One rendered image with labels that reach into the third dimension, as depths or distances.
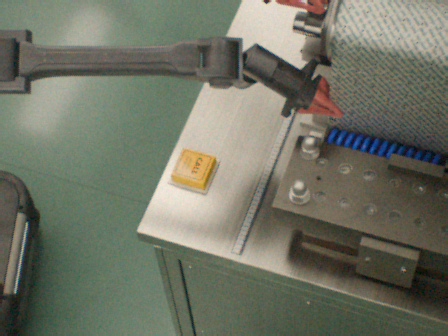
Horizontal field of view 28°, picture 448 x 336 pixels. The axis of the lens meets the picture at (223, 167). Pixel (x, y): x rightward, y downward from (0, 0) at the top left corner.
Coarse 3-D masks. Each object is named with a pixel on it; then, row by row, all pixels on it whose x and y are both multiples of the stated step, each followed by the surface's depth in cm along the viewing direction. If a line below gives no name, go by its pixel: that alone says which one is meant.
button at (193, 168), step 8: (184, 152) 179; (192, 152) 178; (200, 152) 178; (184, 160) 178; (192, 160) 177; (200, 160) 177; (208, 160) 177; (176, 168) 177; (184, 168) 177; (192, 168) 176; (200, 168) 176; (208, 168) 176; (176, 176) 176; (184, 176) 176; (192, 176) 175; (200, 176) 175; (208, 176) 176; (192, 184) 176; (200, 184) 175
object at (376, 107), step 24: (336, 72) 154; (336, 96) 159; (360, 96) 157; (384, 96) 155; (408, 96) 152; (432, 96) 150; (336, 120) 165; (360, 120) 163; (384, 120) 160; (408, 120) 158; (432, 120) 156; (408, 144) 164; (432, 144) 161
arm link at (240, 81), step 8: (240, 40) 157; (240, 48) 157; (240, 56) 157; (240, 64) 156; (240, 72) 156; (216, 80) 155; (224, 80) 155; (232, 80) 156; (240, 80) 156; (248, 80) 163; (224, 88) 158; (240, 88) 168
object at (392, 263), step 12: (372, 240) 155; (360, 252) 157; (372, 252) 156; (384, 252) 154; (396, 252) 154; (408, 252) 153; (360, 264) 161; (372, 264) 159; (384, 264) 158; (396, 264) 156; (408, 264) 155; (372, 276) 163; (384, 276) 161; (396, 276) 160; (408, 276) 158
